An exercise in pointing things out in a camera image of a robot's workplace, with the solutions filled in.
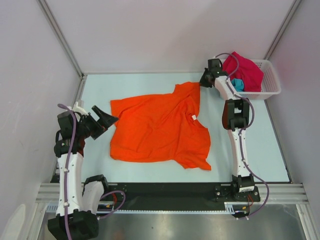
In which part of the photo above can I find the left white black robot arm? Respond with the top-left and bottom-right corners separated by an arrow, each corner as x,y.
48,103 -> 119,240

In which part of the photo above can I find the right white slotted cable duct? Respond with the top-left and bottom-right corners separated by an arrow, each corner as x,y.
224,202 -> 250,214

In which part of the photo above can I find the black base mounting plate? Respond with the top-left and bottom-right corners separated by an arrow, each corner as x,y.
108,182 -> 261,211

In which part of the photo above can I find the aluminium corner post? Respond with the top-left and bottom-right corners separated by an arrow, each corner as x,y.
36,0 -> 84,79
263,0 -> 304,60

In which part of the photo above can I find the aluminium front frame rail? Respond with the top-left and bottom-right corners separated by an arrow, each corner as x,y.
35,183 -> 309,205

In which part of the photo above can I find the left aluminium corner post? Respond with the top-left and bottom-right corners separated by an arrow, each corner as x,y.
36,0 -> 84,79

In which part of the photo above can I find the left white slotted cable duct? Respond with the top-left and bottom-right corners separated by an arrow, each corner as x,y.
46,203 -> 58,214

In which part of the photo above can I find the teal t shirt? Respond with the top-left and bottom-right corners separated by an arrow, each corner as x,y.
231,78 -> 245,92

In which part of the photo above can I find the white slotted cable duct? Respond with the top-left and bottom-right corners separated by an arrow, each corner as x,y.
46,203 -> 58,214
224,202 -> 250,214

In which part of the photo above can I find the purple cable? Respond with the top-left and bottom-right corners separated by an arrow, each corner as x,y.
215,52 -> 270,221
57,103 -> 126,240

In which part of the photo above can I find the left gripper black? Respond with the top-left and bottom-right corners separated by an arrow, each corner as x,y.
76,105 -> 118,139

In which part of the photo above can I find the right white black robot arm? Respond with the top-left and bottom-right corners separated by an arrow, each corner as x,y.
199,58 -> 255,202

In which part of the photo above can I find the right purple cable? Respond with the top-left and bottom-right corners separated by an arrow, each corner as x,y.
215,52 -> 270,221

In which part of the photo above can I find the magenta t shirt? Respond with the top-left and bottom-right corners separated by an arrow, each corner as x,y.
222,51 -> 264,92

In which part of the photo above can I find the right aluminium corner post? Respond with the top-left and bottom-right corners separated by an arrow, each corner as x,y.
263,0 -> 304,60

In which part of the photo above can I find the white plastic laundry basket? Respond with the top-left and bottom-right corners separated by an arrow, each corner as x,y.
217,58 -> 282,100

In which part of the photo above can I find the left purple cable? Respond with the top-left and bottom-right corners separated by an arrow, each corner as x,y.
57,103 -> 126,240

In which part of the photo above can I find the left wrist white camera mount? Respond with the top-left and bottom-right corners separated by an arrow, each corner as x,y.
72,100 -> 88,116

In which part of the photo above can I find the orange t shirt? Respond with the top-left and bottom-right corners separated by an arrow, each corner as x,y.
109,82 -> 212,171

